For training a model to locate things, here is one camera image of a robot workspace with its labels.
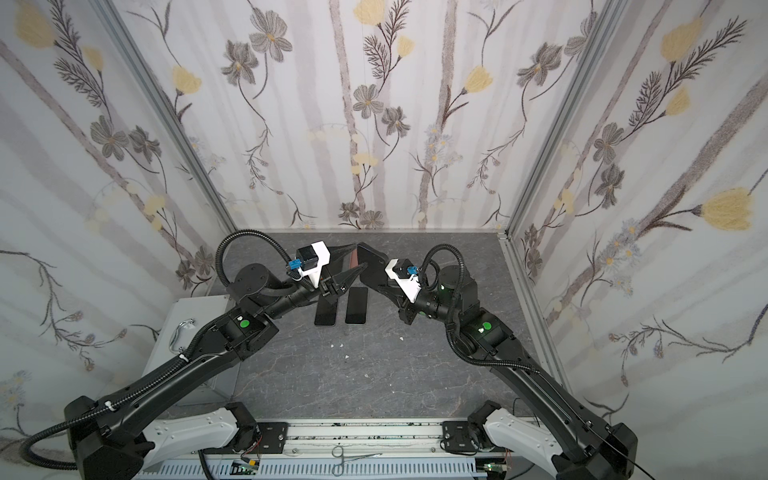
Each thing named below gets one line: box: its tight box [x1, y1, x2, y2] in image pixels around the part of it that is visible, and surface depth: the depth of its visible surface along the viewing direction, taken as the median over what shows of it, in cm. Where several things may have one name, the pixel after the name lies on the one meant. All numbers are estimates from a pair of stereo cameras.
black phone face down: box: [357, 242, 389, 288], surface depth 58 cm
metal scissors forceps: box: [331, 446, 383, 477], surface depth 73 cm
